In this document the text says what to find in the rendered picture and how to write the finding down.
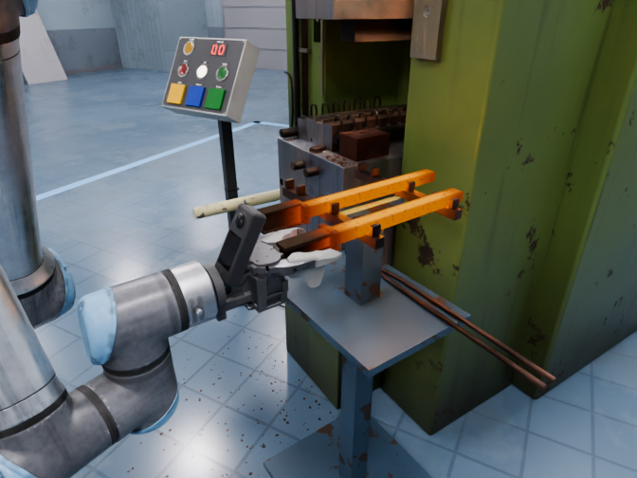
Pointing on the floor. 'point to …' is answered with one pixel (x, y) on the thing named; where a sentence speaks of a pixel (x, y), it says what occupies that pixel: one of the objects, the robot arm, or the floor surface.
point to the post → (227, 164)
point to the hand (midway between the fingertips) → (318, 238)
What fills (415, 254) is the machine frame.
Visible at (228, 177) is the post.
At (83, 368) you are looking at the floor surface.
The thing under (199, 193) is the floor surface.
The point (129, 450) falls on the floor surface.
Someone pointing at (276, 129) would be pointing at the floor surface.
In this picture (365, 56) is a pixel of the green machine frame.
